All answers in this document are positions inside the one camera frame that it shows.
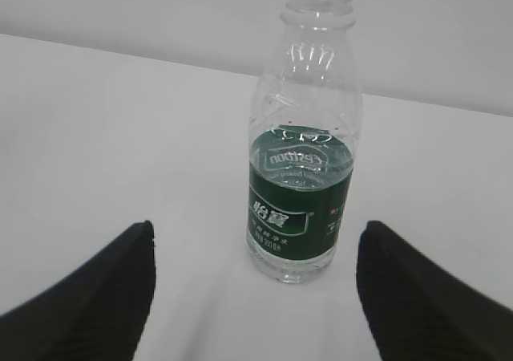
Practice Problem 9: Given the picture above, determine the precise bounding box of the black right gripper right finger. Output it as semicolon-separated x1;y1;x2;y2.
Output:
356;221;512;360

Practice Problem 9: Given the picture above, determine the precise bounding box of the clear water bottle green label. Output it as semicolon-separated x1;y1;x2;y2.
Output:
246;0;362;284

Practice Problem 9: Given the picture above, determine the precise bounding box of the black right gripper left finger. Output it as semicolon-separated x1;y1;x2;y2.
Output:
1;221;156;360

